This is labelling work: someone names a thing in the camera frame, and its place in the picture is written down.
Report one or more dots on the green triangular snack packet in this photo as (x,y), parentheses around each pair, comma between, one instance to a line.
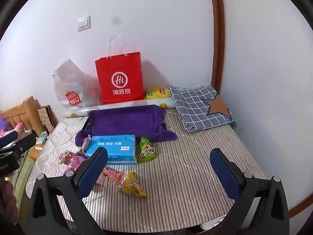
(145,151)

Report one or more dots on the striped mattress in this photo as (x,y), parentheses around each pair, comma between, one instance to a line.
(183,176)

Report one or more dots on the fruit print white roll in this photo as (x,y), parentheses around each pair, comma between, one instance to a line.
(156,102)

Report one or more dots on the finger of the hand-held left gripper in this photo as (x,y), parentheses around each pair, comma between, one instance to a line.
(7,140)
(25,143)

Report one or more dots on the pink red fruit snack packet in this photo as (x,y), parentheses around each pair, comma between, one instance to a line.
(110,175)

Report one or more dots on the white plastic bag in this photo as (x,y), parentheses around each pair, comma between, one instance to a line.
(71,83)

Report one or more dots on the pink purple plush toy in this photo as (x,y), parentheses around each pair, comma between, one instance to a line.
(17,127)

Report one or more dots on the person's left hand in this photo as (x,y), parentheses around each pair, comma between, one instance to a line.
(11,200)

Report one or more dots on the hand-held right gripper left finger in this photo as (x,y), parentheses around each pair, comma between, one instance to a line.
(94,173)

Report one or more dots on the patterned brown box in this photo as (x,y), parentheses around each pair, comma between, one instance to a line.
(45,117)

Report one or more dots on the magenta snack packet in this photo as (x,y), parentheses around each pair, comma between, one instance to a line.
(79,162)

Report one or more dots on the yellow triangular snack packet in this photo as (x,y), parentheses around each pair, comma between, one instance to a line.
(130,184)

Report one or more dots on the white light switch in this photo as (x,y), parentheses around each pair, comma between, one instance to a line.
(84,23)

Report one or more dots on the blue tissue pack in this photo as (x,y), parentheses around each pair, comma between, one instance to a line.
(112,146)

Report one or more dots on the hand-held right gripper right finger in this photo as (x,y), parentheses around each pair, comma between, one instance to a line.
(226,173)

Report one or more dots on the grey plaid star cloth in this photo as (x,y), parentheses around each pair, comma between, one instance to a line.
(193,107)

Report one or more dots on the purple towel lined tray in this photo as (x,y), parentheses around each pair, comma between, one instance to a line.
(122,120)

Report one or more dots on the wooden door frame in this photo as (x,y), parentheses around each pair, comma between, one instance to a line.
(217,29)

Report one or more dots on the red white snack packet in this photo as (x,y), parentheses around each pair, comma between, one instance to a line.
(66,158)

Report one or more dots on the yellow snack bag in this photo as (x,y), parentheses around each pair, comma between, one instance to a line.
(156,93)

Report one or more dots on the green blanket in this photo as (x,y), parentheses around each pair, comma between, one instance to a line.
(23,176)

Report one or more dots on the red paper bag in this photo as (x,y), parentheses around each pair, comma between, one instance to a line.
(117,66)

